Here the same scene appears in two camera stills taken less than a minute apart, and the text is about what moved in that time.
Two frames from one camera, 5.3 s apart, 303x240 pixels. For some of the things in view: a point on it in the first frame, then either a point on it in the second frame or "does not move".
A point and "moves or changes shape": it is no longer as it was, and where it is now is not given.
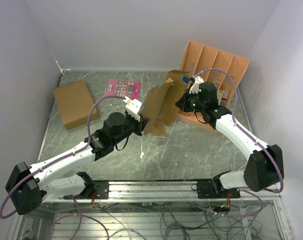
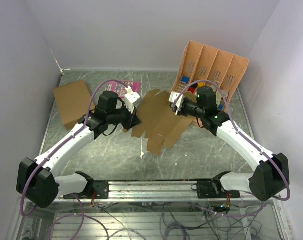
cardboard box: (161, 103) moves or changes shape
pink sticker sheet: (122, 88) does not move
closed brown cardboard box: (74, 104) does not move
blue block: (186, 79) does not move
